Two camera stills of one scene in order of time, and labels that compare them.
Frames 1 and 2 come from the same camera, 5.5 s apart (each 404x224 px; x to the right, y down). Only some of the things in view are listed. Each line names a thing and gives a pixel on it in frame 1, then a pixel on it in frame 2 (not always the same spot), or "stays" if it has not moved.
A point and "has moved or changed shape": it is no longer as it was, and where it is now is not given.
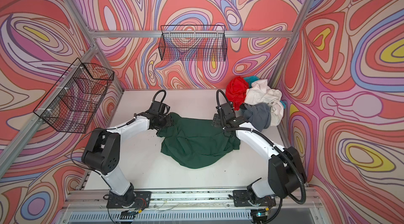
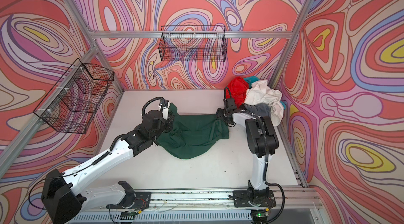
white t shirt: [261, 92] stays
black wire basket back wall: [196, 43] stays
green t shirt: [193, 143] has moved or changed shape
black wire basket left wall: [74, 101] stays
